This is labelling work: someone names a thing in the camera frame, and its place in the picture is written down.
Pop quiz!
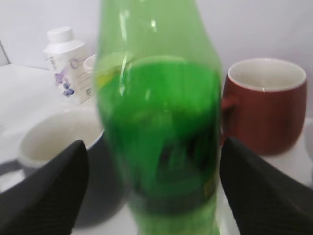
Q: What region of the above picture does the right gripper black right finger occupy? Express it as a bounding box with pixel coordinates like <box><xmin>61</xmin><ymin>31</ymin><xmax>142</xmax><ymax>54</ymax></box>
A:
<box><xmin>220</xmin><ymin>138</ymin><xmax>313</xmax><ymax>235</ymax></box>

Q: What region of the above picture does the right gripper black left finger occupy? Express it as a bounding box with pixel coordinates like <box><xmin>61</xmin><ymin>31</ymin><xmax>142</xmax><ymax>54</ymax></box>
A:
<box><xmin>0</xmin><ymin>140</ymin><xmax>89</xmax><ymax>235</ymax></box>

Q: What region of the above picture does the green soda bottle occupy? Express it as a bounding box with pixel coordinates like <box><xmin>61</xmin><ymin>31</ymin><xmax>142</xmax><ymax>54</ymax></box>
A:
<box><xmin>93</xmin><ymin>0</ymin><xmax>222</xmax><ymax>235</ymax></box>

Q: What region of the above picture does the grey ceramic mug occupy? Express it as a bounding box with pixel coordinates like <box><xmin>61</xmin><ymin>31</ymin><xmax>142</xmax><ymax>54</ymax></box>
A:
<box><xmin>0</xmin><ymin>110</ymin><xmax>123</xmax><ymax>228</ymax></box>

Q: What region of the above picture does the black ceramic mug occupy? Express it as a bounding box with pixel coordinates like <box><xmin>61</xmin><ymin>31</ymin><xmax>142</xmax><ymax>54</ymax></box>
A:
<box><xmin>221</xmin><ymin>58</ymin><xmax>308</xmax><ymax>155</ymax></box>

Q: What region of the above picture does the white yogurt bottle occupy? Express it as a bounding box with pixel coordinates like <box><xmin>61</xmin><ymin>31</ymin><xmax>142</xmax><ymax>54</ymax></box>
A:
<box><xmin>44</xmin><ymin>26</ymin><xmax>93</xmax><ymax>105</ymax></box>

